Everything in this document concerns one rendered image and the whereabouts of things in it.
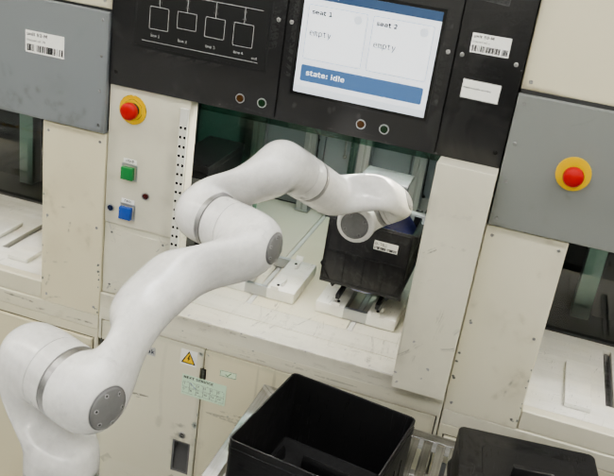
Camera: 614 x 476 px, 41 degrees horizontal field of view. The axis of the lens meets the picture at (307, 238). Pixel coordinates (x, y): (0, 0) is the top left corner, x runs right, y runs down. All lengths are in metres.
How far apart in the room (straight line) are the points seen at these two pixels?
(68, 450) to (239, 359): 0.75
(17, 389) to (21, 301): 0.95
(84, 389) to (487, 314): 0.92
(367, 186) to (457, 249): 0.22
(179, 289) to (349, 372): 0.69
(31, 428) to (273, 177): 0.58
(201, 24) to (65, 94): 0.38
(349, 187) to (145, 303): 0.54
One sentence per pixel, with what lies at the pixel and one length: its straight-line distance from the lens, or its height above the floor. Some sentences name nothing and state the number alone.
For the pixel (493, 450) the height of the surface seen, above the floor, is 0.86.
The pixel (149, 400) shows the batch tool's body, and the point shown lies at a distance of 2.22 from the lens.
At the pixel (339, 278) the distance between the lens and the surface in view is 2.09.
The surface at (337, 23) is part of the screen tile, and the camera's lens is 1.72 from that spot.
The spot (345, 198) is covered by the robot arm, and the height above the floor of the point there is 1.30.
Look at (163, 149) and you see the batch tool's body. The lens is 1.93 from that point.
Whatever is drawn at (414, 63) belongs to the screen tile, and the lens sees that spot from 1.70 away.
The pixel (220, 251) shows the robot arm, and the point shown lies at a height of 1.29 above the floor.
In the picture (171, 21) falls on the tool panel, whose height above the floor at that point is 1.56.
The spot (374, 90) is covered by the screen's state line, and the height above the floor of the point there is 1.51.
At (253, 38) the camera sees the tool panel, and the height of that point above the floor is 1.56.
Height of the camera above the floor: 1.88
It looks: 23 degrees down
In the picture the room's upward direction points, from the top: 8 degrees clockwise
